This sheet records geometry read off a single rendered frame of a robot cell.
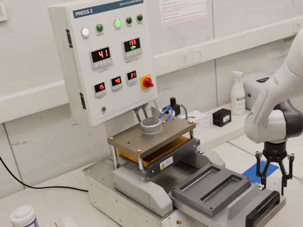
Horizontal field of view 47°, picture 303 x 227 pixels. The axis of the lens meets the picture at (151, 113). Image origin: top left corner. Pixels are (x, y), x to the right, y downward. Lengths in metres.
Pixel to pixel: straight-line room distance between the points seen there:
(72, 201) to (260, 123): 0.90
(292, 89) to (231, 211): 0.38
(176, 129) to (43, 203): 0.72
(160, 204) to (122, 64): 0.51
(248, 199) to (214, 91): 1.15
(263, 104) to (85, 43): 0.59
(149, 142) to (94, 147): 0.70
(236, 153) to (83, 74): 0.91
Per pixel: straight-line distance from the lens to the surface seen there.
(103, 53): 1.21
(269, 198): 1.07
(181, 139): 1.27
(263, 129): 1.12
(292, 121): 1.15
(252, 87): 2.04
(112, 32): 1.23
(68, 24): 1.15
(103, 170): 1.41
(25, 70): 1.62
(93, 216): 1.49
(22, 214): 1.37
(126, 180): 1.20
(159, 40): 1.85
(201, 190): 1.12
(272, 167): 1.68
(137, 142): 1.18
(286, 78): 0.99
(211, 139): 1.81
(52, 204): 1.63
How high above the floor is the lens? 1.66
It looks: 24 degrees down
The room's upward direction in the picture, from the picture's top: 8 degrees counter-clockwise
